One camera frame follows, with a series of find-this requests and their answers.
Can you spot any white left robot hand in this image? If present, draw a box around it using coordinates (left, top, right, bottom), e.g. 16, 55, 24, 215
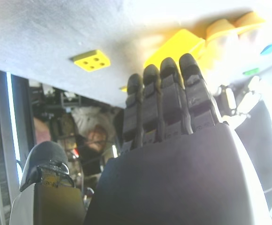
9, 53, 272, 225

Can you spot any yellow plastic egg carton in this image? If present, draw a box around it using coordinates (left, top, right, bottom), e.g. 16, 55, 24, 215
142, 11, 267, 71

